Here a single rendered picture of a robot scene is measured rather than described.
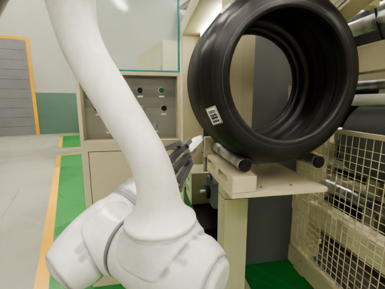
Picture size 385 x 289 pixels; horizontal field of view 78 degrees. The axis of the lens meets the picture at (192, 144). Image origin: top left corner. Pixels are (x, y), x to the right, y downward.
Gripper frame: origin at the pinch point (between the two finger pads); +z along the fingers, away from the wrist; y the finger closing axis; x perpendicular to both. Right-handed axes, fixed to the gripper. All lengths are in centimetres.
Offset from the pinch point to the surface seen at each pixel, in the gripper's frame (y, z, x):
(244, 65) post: -8, 63, -5
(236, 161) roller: 16.5, 16.1, -1.6
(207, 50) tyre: -20.3, 22.3, 4.5
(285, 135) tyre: 27, 53, 3
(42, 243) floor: 37, -14, -185
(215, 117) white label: -1.1, 15.6, 0.1
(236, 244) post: 71, 28, -37
